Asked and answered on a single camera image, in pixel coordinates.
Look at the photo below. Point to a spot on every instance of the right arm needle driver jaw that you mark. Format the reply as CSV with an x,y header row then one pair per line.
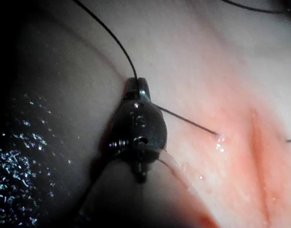
x,y
130,89
143,91

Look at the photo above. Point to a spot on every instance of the right arm needle driver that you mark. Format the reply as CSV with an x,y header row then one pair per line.
x,y
140,128

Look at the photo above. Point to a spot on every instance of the black thread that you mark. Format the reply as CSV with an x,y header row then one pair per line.
x,y
116,39

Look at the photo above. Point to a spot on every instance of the tissue pad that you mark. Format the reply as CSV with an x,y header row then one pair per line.
x,y
207,71

